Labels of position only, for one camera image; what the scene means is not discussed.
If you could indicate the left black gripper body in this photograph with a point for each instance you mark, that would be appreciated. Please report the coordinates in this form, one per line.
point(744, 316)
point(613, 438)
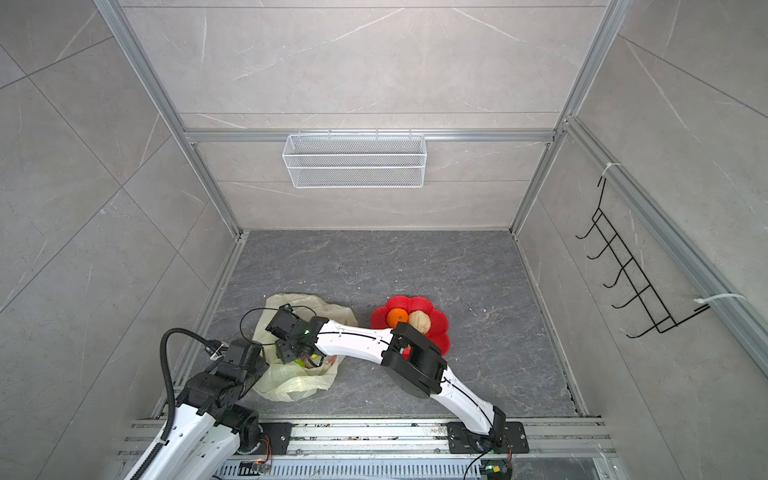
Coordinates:
point(262, 366)

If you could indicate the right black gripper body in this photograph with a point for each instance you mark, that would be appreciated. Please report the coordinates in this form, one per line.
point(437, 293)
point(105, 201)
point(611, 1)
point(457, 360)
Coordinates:
point(287, 352)

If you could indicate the yellowish plastic bag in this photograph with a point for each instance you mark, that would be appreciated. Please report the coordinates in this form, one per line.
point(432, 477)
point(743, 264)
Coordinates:
point(294, 381)

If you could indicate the orange fake fruit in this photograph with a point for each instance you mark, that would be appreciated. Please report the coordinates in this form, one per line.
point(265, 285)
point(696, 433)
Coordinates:
point(395, 316)

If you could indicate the beige fake potato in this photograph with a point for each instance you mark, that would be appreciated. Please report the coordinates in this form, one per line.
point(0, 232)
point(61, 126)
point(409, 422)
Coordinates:
point(421, 321)

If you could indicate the red flower-shaped plate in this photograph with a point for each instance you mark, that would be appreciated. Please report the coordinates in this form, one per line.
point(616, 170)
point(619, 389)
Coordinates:
point(438, 333)

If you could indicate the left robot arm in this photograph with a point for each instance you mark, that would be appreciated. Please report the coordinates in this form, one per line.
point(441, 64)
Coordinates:
point(206, 425)

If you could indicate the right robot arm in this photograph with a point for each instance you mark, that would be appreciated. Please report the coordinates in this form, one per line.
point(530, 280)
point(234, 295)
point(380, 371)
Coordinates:
point(408, 356)

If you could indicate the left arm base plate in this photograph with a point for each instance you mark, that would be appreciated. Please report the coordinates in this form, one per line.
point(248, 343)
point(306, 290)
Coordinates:
point(275, 437)

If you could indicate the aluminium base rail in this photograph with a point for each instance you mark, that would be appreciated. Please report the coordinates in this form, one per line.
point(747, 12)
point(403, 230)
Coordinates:
point(569, 437)

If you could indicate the white wire mesh basket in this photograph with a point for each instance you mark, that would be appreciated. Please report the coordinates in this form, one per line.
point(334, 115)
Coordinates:
point(346, 161)

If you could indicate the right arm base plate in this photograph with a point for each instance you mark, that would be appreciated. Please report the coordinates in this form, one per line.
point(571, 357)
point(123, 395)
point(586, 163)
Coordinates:
point(510, 438)

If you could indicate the black wire hook rack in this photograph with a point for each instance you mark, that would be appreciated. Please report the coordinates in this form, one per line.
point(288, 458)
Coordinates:
point(657, 316)

